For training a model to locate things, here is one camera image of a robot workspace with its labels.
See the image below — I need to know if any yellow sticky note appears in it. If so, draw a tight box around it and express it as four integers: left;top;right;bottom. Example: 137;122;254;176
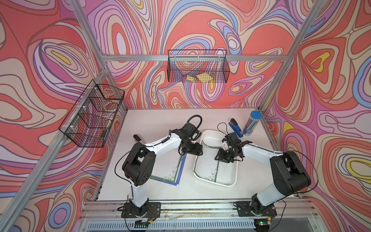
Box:
197;72;214;83

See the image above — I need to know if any black white marker pen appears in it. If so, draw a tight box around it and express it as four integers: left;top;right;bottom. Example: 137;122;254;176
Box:
133;134;142;142

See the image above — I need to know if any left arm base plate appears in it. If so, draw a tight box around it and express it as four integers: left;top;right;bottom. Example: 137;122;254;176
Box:
121;202;161;219

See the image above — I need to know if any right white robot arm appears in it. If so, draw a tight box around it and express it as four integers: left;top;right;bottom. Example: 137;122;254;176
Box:
214;133;312;214

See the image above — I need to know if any blue stapler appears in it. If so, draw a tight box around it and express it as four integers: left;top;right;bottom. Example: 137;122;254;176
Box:
229;119;243;138

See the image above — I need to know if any blue lidded pen tube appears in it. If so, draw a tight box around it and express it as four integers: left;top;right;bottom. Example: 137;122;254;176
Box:
243;110;262;136

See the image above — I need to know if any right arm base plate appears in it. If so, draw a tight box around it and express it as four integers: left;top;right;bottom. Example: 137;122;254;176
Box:
232;201;277;218

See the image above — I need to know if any black wire basket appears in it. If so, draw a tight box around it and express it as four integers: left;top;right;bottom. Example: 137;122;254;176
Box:
59;80;125;148
167;48;231;83

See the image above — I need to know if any back black wire basket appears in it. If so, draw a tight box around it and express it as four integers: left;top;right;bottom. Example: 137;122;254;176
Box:
167;48;231;83

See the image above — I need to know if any white plastic storage tray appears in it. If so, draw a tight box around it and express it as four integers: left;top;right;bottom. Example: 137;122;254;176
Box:
193;129;239;188

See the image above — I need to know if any left black wire basket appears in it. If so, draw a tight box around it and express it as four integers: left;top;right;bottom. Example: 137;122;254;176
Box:
59;80;125;148

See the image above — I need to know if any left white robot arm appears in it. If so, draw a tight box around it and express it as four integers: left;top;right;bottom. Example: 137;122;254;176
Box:
122;131;203;208

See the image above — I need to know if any aluminium frame rail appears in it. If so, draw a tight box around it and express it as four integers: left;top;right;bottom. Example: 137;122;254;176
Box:
101;55;288;62

